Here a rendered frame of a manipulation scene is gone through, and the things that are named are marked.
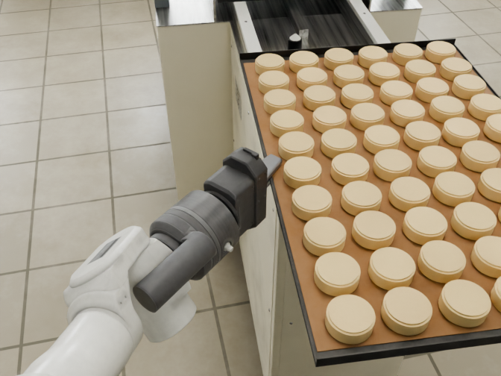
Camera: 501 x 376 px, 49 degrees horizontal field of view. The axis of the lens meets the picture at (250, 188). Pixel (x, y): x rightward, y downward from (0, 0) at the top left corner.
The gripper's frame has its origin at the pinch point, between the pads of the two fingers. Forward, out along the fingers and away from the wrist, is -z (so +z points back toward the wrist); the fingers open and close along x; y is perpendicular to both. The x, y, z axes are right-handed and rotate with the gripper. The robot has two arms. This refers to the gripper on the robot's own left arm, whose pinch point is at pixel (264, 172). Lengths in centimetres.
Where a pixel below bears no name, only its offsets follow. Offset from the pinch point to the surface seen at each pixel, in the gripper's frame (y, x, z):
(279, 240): 3.2, -25.0, -10.0
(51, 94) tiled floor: 183, -101, -78
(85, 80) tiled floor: 179, -101, -96
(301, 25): 34, -14, -63
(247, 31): 38, -10, -47
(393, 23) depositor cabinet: 21, -20, -90
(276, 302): 3.0, -43.9, -10.1
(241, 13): 45, -10, -53
